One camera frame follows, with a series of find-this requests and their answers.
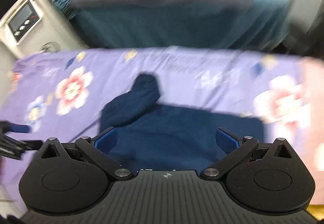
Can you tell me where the white appliance with panel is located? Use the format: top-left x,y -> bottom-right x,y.
1,0 -> 88,59

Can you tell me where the navy blue padded jacket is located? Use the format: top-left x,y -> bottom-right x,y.
99,74 -> 264,173

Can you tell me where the purple floral bed sheet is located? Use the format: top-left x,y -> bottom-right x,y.
0,46 -> 324,214

